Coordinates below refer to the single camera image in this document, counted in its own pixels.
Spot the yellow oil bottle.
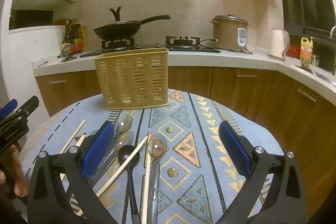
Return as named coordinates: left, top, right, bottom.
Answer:
left=300, top=36, right=315, bottom=68

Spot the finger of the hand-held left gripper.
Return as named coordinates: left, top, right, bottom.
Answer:
left=15, top=96, right=40, bottom=120
left=0, top=98, right=18, bottom=119

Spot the clear plastic spoon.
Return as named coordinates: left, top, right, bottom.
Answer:
left=96, top=115, right=133, bottom=174
left=146, top=133, right=168, bottom=224

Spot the red container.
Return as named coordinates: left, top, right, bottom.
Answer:
left=286, top=44, right=301, bottom=59

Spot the kitchen sink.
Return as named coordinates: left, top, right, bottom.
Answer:
left=291, top=64, right=336, bottom=83

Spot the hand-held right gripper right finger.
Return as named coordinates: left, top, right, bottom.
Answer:
left=217, top=121, right=307, bottom=224

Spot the beige slotted utensil basket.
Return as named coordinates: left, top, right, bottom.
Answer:
left=94, top=48, right=170, bottom=110

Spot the slotted metal spatula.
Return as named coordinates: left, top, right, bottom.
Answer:
left=57, top=46, right=71, bottom=59

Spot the black gas stove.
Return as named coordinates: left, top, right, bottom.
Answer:
left=80, top=35, right=221, bottom=58

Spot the black forked handle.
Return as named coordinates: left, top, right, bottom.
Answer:
left=109, top=6, right=122, bottom=22

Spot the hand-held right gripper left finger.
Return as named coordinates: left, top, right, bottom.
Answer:
left=27, top=120, right=117, bottom=224

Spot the blue patterned tablecloth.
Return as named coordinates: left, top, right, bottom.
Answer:
left=18, top=89, right=282, bottom=224

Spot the black wok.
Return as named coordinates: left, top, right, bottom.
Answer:
left=94, top=15, right=171, bottom=41

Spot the yellow sauce bottle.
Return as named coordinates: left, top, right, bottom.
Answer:
left=81, top=26, right=88, bottom=51

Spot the white electric kettle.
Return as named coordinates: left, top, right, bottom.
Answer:
left=268, top=28, right=290, bottom=60

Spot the dark sauce bottle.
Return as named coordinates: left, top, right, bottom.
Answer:
left=62, top=20, right=73, bottom=52

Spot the person's left hand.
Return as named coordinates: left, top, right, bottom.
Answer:
left=0, top=145, right=28, bottom=198

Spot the black spoon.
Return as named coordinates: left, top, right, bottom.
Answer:
left=118, top=145, right=141, bottom=224

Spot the silver spoon lower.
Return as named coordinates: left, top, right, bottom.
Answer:
left=92, top=131, right=134, bottom=184

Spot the brown rice cooker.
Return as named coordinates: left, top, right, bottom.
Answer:
left=210, top=14, right=249, bottom=53

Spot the black power cable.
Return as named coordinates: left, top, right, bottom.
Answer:
left=199, top=38, right=219, bottom=49

